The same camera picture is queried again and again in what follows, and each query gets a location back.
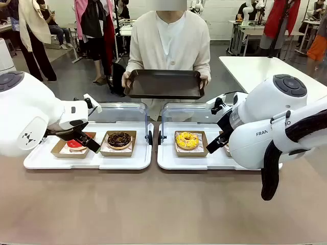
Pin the black bag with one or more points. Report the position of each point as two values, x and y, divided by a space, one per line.
118 81

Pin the bystander with pink coat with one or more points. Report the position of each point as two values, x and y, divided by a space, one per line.
97 28

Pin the person in cream cardigan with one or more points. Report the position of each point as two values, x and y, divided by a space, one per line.
153 46

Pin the red glazed donut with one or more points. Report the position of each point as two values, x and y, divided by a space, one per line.
72 145

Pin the chocolate glazed donut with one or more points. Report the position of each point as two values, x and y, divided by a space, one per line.
120 140

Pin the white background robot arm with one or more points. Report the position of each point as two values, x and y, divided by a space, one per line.
246 12

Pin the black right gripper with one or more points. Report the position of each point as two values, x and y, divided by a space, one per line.
224 127

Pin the person's right forearm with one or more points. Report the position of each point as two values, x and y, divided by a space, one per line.
133 65

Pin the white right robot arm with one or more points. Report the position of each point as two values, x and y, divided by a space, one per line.
255 143

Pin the white background work table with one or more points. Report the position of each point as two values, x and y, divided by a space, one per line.
251 28

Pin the yellow sprinkled donut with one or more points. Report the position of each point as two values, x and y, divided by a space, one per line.
187 144

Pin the dark brown serving tray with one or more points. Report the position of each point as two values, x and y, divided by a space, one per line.
163 84

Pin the person's right hand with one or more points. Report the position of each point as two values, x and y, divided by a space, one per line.
126 77

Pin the brown cardboard donut box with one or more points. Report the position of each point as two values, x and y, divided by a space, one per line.
64 153
116 152
191 153

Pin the white plastic display tray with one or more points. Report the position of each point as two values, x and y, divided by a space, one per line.
194 163
84 163

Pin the white printed paper liner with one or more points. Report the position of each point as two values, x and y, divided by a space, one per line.
76 152
104 146
201 143

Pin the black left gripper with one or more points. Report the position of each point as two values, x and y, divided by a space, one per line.
65 133

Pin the white air purifier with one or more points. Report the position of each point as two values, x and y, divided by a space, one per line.
5 56

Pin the bystander in cream jacket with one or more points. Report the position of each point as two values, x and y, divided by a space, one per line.
33 30

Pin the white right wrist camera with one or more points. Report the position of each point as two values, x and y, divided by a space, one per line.
217 102

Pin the person's left forearm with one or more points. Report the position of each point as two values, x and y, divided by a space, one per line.
204 65

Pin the person's left hand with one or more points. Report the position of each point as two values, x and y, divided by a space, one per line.
207 80

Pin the seated bystander in black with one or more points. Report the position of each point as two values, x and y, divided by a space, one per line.
55 28

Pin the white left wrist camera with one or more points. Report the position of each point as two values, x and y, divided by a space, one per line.
92 103

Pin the white rectangular table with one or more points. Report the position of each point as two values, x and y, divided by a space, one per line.
255 69

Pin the bystander in orange shorts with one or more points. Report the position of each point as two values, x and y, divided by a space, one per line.
316 48

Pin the red hanging garment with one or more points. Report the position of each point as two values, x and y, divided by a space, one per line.
278 18

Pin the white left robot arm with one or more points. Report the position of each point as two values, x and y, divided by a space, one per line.
25 107

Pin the clear plastic tray lid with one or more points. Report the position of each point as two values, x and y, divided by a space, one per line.
189 113
120 113

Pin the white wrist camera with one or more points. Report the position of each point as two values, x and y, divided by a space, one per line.
92 103
217 102

